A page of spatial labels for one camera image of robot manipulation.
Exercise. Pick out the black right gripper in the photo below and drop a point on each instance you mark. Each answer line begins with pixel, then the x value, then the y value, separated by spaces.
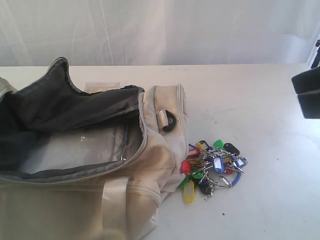
pixel 307 87

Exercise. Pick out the colourful key tag bunch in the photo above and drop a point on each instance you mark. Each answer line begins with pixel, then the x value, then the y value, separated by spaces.
pixel 209 167

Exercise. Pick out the beige duffel bag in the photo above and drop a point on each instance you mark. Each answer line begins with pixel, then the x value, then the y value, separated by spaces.
pixel 87 166

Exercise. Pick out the dark object at right edge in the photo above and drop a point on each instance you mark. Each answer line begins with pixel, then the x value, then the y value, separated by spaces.
pixel 316 60

